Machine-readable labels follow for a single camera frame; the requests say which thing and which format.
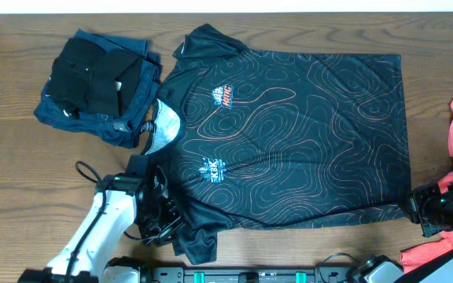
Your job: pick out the black mounting rail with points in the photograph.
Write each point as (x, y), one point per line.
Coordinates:
(323, 274)

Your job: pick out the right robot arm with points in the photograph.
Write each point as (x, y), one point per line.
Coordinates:
(382, 269)

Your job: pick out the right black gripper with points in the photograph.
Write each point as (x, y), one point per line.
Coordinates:
(415, 208)

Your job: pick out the folded navy blue garment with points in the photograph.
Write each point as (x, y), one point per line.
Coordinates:
(126, 130)

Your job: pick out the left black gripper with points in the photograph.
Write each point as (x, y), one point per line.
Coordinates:
(173, 224)

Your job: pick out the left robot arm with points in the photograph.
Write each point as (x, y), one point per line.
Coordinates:
(87, 257)

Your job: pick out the folded black garment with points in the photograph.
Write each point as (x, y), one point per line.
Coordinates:
(86, 78)

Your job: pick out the black shirt with orange lines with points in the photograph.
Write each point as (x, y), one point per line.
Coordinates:
(266, 140)

